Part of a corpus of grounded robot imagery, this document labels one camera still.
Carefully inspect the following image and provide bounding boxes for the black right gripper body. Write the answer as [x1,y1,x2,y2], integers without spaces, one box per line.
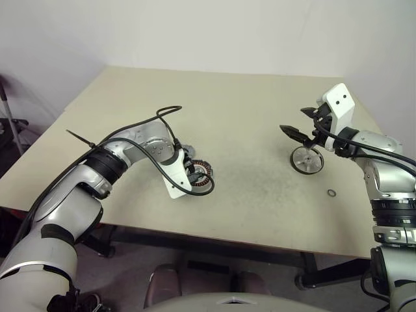
[311,102,333,149]

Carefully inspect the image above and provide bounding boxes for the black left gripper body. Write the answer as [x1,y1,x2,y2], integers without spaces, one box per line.
[183,155,195,188]

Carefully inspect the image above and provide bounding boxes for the grey motor housing with stator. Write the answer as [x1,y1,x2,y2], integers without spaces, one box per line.
[187,158,216,196]

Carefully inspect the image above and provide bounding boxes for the spoked silver rotor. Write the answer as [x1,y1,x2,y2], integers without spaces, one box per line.
[289,145,325,177]

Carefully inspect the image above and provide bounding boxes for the dark maroon rounded shape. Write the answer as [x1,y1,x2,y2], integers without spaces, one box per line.
[230,271,272,296]
[144,263,182,309]

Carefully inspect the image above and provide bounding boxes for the grey robot torso shell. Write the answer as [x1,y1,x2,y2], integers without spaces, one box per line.
[146,291,329,312]

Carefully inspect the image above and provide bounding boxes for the grey metal stand pole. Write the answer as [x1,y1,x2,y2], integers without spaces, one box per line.
[0,74,30,157]

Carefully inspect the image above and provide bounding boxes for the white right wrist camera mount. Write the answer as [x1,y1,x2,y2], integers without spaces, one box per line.
[321,83,356,152]

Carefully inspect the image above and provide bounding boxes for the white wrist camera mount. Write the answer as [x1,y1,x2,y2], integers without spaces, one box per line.
[161,149,192,200]
[321,83,356,152]

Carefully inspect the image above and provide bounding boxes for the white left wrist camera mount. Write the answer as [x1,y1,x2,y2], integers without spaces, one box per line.
[161,149,192,200]

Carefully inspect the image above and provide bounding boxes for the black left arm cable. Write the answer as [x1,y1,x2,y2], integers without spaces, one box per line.
[12,105,216,248]

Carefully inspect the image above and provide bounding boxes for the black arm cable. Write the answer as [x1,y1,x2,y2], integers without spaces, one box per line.
[311,116,416,178]
[12,105,216,248]

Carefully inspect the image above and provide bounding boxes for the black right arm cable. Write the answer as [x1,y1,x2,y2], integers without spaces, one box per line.
[311,116,416,178]

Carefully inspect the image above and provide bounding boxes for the black cable tie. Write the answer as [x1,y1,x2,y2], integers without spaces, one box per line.
[66,129,98,150]

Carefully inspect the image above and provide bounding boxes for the black table frame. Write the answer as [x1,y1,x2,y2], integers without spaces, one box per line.
[87,224,373,292]

